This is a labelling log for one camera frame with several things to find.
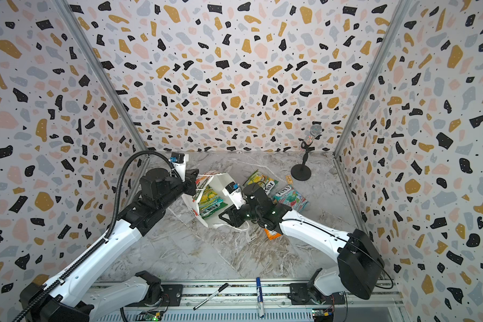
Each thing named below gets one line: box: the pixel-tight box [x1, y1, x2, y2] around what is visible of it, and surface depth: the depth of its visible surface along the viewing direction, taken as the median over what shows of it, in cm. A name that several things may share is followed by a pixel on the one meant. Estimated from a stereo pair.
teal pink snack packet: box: [272, 185, 310, 213], surface depth 102 cm
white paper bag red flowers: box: [181, 173, 237, 229], surface depth 90 cm
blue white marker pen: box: [256, 276, 265, 318], surface depth 74 cm
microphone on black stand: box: [290, 124, 323, 182], surface depth 112 cm
